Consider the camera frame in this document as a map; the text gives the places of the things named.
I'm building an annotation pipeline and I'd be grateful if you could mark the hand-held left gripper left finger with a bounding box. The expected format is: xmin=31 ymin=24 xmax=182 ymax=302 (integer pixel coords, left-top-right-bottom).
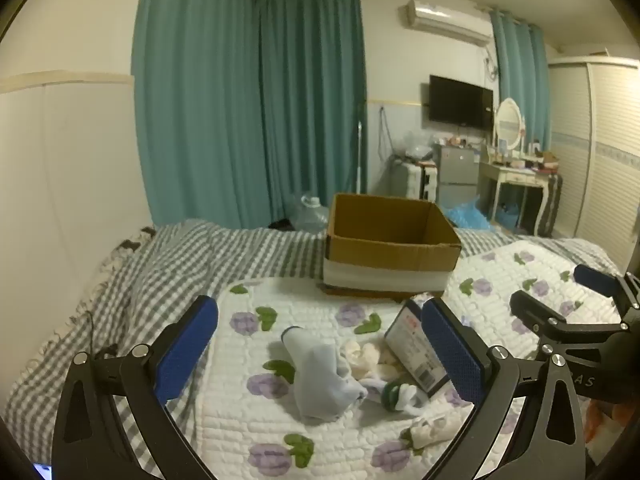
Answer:
xmin=51 ymin=295 xmax=219 ymax=480

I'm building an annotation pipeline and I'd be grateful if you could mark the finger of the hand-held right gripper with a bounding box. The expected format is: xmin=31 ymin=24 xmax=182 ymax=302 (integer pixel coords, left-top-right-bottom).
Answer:
xmin=573 ymin=264 xmax=640 ymax=313
xmin=509 ymin=290 xmax=626 ymax=358

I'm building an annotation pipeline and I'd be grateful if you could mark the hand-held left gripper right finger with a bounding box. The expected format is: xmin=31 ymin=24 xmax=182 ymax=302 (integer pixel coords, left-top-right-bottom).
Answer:
xmin=420 ymin=297 xmax=587 ymax=480

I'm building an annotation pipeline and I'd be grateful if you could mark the green and white sock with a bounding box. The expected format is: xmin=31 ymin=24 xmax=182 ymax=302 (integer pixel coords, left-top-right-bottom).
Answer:
xmin=360 ymin=377 xmax=432 ymax=418

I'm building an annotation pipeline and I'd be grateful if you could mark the cream fluffy sock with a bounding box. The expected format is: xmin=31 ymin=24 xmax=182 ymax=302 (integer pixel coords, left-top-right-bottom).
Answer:
xmin=340 ymin=340 xmax=410 ymax=386

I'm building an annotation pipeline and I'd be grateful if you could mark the brown cardboard box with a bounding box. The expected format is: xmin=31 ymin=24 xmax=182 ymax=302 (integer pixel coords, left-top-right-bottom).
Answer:
xmin=322 ymin=192 xmax=463 ymax=300

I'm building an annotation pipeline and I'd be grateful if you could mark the light blue sock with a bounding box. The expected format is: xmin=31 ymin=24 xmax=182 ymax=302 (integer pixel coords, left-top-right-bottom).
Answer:
xmin=280 ymin=326 xmax=369 ymax=422

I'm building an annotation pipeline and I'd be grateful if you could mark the black and white flat package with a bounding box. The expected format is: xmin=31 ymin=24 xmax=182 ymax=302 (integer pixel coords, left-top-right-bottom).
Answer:
xmin=384 ymin=301 xmax=455 ymax=394

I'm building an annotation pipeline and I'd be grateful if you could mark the orange cloth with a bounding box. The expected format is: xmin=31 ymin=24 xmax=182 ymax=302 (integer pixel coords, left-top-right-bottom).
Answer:
xmin=582 ymin=401 xmax=640 ymax=463

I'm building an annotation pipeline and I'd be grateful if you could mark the grey checked bed sheet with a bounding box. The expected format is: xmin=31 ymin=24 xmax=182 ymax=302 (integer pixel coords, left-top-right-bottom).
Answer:
xmin=0 ymin=217 xmax=621 ymax=466

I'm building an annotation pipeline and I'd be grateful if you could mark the blue plastic bag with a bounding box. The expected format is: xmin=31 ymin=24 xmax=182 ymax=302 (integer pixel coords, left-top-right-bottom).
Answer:
xmin=444 ymin=197 xmax=495 ymax=234

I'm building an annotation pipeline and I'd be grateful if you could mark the brown patterned bed cloth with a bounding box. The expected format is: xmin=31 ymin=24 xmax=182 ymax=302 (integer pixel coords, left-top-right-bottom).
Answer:
xmin=106 ymin=226 xmax=157 ymax=262

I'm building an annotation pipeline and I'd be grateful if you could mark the white wardrobe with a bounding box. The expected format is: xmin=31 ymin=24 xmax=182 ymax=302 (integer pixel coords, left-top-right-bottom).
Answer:
xmin=546 ymin=55 xmax=640 ymax=262

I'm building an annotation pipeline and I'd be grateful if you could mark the white dressing table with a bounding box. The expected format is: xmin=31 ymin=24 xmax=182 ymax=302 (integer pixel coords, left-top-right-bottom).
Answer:
xmin=477 ymin=151 xmax=552 ymax=234

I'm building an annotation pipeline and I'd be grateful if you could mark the small grey fridge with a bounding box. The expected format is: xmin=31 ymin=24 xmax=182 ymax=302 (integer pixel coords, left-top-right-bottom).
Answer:
xmin=432 ymin=142 xmax=482 ymax=209

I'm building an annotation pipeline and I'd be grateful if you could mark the white floral quilt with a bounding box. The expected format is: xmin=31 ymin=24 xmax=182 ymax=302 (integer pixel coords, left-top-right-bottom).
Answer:
xmin=192 ymin=239 xmax=626 ymax=480

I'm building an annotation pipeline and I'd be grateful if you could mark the white oval mirror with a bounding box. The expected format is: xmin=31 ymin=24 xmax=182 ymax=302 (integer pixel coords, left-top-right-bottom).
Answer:
xmin=492 ymin=97 xmax=527 ymax=155

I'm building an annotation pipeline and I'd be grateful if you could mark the clear plastic water bottle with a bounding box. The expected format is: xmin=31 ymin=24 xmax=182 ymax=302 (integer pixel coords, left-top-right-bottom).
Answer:
xmin=287 ymin=192 xmax=331 ymax=235

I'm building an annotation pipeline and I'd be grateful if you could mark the clear plastic bag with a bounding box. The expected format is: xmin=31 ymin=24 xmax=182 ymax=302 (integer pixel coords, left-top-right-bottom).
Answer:
xmin=394 ymin=130 xmax=437 ymax=162

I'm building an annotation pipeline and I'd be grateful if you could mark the white mop pole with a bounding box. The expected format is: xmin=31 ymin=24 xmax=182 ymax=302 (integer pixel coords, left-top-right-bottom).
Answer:
xmin=355 ymin=119 xmax=366 ymax=194

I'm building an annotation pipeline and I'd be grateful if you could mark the narrow teal curtain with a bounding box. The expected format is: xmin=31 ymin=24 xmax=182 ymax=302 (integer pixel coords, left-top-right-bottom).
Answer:
xmin=488 ymin=7 xmax=552 ymax=157

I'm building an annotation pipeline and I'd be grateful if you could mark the wide teal curtain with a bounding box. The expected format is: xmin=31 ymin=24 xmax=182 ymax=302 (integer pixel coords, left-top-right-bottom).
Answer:
xmin=131 ymin=0 xmax=262 ymax=231

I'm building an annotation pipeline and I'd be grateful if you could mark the white air conditioner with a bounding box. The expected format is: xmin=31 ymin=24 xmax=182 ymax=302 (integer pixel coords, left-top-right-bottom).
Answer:
xmin=398 ymin=0 xmax=495 ymax=47

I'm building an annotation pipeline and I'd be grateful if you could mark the black cable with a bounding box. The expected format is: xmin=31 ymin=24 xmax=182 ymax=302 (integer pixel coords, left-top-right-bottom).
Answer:
xmin=84 ymin=309 xmax=120 ymax=357

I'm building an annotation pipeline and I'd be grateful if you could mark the black wall television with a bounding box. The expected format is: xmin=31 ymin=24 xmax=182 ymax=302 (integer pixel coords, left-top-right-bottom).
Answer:
xmin=428 ymin=74 xmax=495 ymax=132

